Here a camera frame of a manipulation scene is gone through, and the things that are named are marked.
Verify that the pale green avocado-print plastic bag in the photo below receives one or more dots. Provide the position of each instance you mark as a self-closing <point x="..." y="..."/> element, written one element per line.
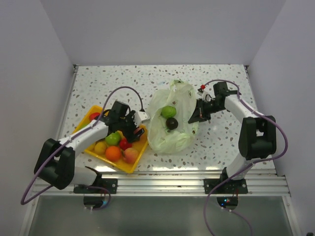
<point x="169" y="130"/>

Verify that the yellow plastic tray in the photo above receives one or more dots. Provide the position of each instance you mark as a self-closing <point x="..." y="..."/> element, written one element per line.
<point x="140" y="146"/>

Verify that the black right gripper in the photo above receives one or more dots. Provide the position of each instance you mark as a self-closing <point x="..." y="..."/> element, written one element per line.
<point x="200" y="114"/>

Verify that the pink peach with leaf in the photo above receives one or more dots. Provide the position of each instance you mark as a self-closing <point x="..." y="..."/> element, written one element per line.
<point x="130" y="155"/>

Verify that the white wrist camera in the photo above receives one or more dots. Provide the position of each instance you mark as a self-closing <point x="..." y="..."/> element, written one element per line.
<point x="140" y="117"/>
<point x="205" y="96"/>

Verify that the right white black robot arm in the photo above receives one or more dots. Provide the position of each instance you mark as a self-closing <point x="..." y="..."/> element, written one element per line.
<point x="257" y="139"/>

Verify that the yellow orange fake mango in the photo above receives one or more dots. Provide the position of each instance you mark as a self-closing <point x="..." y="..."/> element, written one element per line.
<point x="100" y="148"/>

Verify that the red fake pepper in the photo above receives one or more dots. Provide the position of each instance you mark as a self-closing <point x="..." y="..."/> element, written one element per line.
<point x="124" y="144"/>

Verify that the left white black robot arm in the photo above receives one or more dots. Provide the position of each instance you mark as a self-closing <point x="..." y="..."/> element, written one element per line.
<point x="56" y="162"/>

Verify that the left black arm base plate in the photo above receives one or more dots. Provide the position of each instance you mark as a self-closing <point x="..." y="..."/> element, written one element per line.
<point x="90" y="181"/>

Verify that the pink fake peach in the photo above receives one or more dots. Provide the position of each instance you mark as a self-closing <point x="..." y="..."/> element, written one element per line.
<point x="138" y="132"/>

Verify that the orange fake orange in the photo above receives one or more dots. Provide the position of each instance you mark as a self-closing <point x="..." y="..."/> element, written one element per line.
<point x="113" y="153"/>

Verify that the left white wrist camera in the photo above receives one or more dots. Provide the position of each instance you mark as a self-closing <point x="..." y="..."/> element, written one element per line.
<point x="140" y="117"/>

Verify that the red wrinkled fake fruit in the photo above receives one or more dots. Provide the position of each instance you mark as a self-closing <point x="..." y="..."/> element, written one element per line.
<point x="93" y="116"/>

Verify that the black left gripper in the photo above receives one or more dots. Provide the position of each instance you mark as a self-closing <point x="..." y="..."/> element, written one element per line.
<point x="130" y="136"/>

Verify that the small green fake lime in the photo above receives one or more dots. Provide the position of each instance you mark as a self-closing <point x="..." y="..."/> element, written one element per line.
<point x="83" y="126"/>

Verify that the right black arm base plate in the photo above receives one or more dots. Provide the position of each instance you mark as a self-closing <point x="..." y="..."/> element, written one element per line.
<point x="219" y="186"/>

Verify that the dark purple fake plum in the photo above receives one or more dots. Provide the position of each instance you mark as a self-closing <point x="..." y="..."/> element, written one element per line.
<point x="171" y="123"/>

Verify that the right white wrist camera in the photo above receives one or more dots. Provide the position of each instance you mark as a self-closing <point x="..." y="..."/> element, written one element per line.
<point x="205" y="96"/>

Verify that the bright green fake apple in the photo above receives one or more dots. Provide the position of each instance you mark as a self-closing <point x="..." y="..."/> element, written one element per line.
<point x="113" y="139"/>

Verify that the aluminium rail frame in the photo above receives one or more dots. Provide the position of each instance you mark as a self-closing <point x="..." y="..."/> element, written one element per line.
<point x="216" y="144"/>

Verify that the yellow fake lemon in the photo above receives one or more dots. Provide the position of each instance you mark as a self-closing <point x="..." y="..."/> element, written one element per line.
<point x="91" y="147"/>

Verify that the light green fake guava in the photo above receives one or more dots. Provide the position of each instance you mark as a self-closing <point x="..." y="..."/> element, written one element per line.
<point x="168" y="112"/>

